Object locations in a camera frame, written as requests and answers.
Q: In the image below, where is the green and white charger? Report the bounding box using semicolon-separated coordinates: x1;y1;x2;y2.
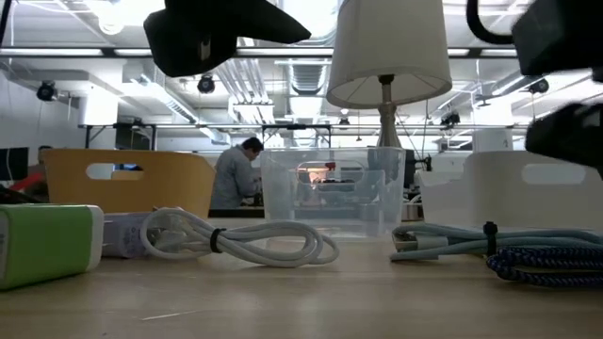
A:
0;202;105;291

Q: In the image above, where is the teal cable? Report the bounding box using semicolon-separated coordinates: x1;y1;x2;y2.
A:
389;221;603;263

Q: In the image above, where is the white power adapter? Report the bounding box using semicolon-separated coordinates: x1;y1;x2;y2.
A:
101;211;159;259

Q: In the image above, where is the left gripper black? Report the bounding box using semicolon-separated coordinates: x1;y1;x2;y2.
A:
143;0;312;78

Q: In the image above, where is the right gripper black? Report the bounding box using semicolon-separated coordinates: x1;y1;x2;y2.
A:
512;0;603;175

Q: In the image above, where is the black monitor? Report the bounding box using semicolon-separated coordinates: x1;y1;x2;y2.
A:
0;147;29;183

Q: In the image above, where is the person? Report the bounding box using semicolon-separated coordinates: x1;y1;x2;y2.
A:
209;137;265;211

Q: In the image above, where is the white shade table lamp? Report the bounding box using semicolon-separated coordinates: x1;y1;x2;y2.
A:
326;0;453;150

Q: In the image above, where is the white plastic bin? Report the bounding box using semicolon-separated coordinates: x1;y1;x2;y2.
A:
416;150;603;233

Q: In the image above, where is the black camera cable loop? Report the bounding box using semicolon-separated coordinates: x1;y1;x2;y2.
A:
465;0;514;46

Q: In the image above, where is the white cable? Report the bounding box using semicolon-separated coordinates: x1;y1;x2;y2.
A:
139;206;340;268

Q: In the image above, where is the clear plastic bin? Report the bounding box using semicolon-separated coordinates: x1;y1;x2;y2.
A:
259;146;407;239

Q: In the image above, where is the yellow plastic bin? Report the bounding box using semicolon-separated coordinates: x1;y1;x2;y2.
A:
41;148;217;218

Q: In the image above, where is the dark blue braided cable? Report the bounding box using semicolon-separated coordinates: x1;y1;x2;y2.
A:
485;244;603;288

